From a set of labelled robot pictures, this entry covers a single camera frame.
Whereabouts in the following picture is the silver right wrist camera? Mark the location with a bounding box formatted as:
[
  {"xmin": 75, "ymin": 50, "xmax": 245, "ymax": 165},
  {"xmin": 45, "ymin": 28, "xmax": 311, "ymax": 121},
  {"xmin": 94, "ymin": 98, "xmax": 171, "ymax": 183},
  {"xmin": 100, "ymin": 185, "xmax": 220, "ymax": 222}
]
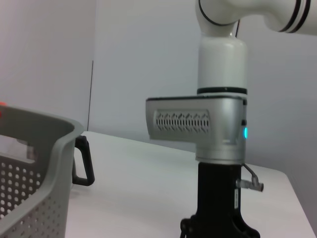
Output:
[{"xmin": 145, "ymin": 95, "xmax": 246, "ymax": 149}]

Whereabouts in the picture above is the grey perforated storage bin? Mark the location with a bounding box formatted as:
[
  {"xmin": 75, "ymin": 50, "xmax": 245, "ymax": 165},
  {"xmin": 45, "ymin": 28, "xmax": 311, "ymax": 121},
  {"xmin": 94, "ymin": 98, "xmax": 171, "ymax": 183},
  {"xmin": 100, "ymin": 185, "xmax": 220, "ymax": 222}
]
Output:
[{"xmin": 0, "ymin": 105, "xmax": 84, "ymax": 238}]

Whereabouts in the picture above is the glass pitcher black handle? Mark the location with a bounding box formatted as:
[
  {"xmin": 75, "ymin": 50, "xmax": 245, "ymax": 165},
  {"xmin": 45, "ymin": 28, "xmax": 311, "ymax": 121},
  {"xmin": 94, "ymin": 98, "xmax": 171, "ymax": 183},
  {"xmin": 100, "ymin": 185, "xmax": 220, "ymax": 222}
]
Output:
[{"xmin": 71, "ymin": 135, "xmax": 96, "ymax": 186}]

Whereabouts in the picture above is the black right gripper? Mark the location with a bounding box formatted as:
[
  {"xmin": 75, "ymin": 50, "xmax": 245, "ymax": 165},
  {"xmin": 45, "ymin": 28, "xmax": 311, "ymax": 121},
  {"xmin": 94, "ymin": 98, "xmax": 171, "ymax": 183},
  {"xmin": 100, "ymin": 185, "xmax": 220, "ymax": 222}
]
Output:
[{"xmin": 180, "ymin": 162, "xmax": 261, "ymax": 238}]

